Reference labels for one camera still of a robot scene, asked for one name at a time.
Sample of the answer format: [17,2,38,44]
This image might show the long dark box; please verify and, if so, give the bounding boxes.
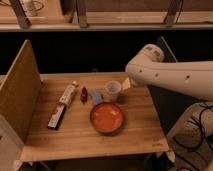
[47,104,66,130]

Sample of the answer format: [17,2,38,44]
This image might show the black cables on floor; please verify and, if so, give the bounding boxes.
[173,103,213,171]

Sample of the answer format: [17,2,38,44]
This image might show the orange bowl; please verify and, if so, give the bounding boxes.
[90,102,124,134]

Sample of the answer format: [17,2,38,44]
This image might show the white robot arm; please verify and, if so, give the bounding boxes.
[125,44,213,101]

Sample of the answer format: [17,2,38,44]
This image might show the dark red small object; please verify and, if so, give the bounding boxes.
[81,87,88,103]

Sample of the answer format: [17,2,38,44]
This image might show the white tube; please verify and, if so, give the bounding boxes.
[59,81,78,107]

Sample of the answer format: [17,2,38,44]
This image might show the blue small object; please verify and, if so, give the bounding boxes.
[90,90,103,105]

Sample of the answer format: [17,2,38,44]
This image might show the white cup on shelf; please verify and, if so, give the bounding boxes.
[23,0,37,17]

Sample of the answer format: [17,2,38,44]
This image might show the left wooden side panel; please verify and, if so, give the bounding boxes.
[0,40,41,144]

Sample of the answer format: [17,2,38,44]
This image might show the yellow sponge piece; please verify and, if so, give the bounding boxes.
[122,78,131,90]

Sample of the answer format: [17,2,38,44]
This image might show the clear plastic cup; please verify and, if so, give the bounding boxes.
[105,81,122,102]

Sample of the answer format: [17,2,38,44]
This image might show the right dark side panel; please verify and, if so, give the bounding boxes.
[146,36,188,134]

